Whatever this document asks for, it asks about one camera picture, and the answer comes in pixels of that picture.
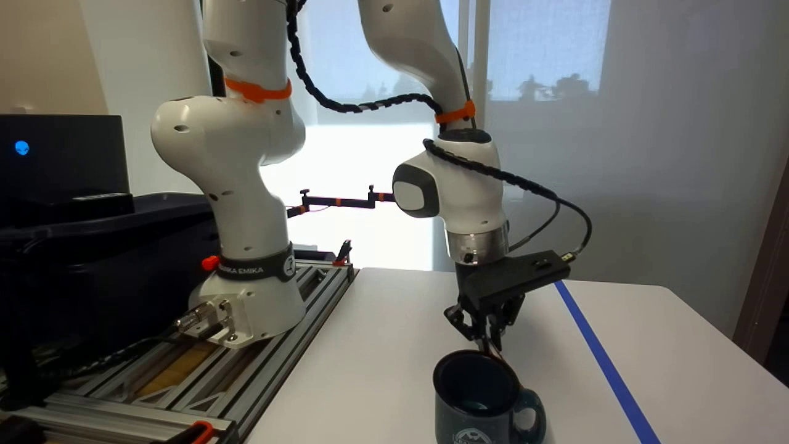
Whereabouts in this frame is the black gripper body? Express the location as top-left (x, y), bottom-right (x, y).
top-left (456, 251), bottom-right (570, 315)

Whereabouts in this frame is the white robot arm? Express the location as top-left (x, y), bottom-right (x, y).
top-left (149, 0), bottom-right (570, 348)

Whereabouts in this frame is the dark blue ceramic mug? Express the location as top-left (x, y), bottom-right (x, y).
top-left (430, 350), bottom-right (546, 444)

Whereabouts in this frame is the blue tape line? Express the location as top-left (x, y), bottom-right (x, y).
top-left (555, 281), bottom-right (660, 444)

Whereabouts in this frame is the orange and black clamp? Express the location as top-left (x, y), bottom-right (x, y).
top-left (168, 419), bottom-right (239, 444)

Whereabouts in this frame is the black equipment case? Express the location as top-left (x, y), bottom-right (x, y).
top-left (0, 196), bottom-right (217, 404)

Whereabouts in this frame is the black monitor with blue light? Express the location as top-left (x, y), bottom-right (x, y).
top-left (0, 114), bottom-right (132, 224)

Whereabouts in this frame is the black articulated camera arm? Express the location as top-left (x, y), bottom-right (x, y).
top-left (286, 186), bottom-right (395, 218)

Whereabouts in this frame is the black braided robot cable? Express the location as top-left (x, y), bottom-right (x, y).
top-left (281, 0), bottom-right (594, 270)

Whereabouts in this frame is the aluminium extrusion rail frame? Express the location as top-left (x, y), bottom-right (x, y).
top-left (4, 255), bottom-right (355, 444)

